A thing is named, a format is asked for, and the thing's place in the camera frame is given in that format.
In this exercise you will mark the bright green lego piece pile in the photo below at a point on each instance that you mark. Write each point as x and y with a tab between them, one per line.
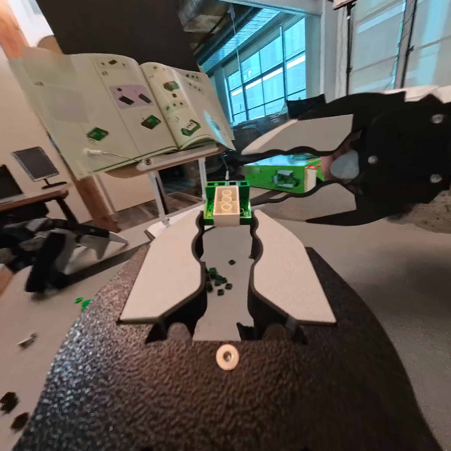
84	303

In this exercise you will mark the wooden side desk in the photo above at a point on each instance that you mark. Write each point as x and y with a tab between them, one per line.
35	197

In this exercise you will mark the green lego set box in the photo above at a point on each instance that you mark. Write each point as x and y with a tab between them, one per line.
267	176

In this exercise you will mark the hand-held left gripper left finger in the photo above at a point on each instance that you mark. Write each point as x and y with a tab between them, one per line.
169	278

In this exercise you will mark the black light stand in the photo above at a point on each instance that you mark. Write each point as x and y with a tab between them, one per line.
347	45

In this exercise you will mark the black office chair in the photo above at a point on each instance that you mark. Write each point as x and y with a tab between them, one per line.
304	105

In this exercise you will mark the lego instruction booklet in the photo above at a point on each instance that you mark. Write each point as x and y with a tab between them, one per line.
123	105

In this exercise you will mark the dark green lego piece pile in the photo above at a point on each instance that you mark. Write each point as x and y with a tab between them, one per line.
216	278

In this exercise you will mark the person's right hand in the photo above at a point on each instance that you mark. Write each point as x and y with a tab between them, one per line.
329	168

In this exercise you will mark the black and white spare device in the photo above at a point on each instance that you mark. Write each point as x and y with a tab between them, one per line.
95	243

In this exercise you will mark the dark computer monitor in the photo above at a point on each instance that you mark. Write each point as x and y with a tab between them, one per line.
8	183

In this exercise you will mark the grey framed tablet monitor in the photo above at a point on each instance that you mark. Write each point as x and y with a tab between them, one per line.
35	164

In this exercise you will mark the green lego plate cream brick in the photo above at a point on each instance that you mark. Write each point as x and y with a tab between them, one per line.
225	208

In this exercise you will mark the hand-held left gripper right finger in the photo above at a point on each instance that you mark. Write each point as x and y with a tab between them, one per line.
289	278

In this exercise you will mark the white book stand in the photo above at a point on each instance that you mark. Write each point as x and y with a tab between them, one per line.
176	161

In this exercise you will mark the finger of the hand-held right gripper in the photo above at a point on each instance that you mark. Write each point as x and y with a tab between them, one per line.
310	135
327	202

